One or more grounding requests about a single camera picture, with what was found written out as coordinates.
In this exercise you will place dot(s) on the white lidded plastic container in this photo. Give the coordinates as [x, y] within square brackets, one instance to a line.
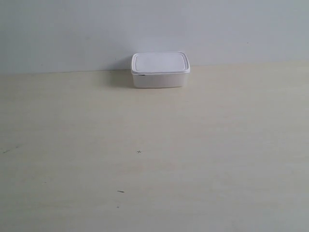
[160, 69]

